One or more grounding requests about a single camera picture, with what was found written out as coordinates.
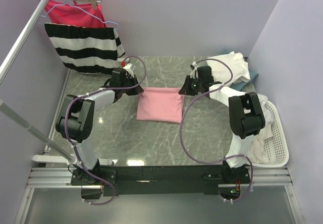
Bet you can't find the pink t shirt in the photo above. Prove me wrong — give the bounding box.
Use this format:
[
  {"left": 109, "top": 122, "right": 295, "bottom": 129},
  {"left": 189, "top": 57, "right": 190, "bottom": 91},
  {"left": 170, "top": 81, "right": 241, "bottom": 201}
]
[{"left": 136, "top": 87, "right": 185, "bottom": 124}]

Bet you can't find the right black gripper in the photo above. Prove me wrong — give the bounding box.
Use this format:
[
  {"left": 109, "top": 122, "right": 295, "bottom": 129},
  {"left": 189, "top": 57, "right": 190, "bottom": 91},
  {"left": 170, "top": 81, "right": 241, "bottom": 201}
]
[{"left": 179, "top": 75, "right": 203, "bottom": 96}]

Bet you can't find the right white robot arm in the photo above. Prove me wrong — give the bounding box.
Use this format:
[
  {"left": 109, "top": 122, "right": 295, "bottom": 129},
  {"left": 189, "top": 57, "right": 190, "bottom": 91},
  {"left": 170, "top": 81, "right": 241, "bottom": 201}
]
[{"left": 179, "top": 65, "right": 265, "bottom": 183}]

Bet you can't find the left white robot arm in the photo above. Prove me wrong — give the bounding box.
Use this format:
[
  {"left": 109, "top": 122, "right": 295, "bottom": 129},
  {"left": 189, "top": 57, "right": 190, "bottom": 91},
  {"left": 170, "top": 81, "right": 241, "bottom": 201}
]
[{"left": 55, "top": 65, "right": 144, "bottom": 185}]

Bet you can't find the red hanging garment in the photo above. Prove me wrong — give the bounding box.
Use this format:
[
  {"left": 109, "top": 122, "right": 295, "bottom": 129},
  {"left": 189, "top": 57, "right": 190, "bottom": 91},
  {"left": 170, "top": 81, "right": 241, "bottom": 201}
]
[{"left": 45, "top": 0, "right": 106, "bottom": 28}]

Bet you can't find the blue wire hanger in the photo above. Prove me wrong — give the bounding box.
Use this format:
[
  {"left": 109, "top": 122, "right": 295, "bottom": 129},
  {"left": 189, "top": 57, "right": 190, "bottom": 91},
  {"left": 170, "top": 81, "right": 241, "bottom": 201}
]
[{"left": 43, "top": 0, "right": 119, "bottom": 30}]

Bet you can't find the folded blue t shirt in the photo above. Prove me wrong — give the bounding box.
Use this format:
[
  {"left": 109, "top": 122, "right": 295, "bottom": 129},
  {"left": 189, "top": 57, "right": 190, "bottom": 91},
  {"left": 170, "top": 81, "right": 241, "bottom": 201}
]
[{"left": 222, "top": 50, "right": 258, "bottom": 91}]

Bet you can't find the black base beam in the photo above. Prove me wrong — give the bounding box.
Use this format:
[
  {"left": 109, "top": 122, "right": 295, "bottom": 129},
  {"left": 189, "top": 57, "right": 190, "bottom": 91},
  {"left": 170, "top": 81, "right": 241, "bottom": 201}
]
[{"left": 70, "top": 165, "right": 250, "bottom": 196}]

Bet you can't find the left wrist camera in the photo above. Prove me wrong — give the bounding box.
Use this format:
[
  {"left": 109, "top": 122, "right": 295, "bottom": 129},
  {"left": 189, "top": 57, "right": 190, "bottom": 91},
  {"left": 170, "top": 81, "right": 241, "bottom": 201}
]
[{"left": 121, "top": 62, "right": 135, "bottom": 77}]

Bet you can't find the folded white t shirt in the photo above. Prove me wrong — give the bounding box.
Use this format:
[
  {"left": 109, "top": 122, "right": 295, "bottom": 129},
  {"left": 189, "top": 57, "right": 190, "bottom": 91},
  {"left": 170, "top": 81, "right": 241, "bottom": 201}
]
[{"left": 206, "top": 51, "right": 251, "bottom": 86}]

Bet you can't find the metal clothes rack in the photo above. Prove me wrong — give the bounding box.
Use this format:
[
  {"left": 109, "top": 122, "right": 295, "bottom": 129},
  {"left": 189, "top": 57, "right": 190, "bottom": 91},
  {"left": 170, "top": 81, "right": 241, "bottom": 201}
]
[{"left": 1, "top": 0, "right": 76, "bottom": 163}]

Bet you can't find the white laundry basket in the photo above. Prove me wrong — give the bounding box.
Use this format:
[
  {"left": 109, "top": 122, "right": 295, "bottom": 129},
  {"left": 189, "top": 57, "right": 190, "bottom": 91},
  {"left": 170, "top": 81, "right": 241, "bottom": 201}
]
[{"left": 252, "top": 100, "right": 289, "bottom": 168}]

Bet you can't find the black white striped garment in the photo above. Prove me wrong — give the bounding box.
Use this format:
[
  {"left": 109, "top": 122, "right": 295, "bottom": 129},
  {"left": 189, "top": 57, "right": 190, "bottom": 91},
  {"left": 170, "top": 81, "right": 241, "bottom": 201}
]
[{"left": 44, "top": 23, "right": 125, "bottom": 75}]

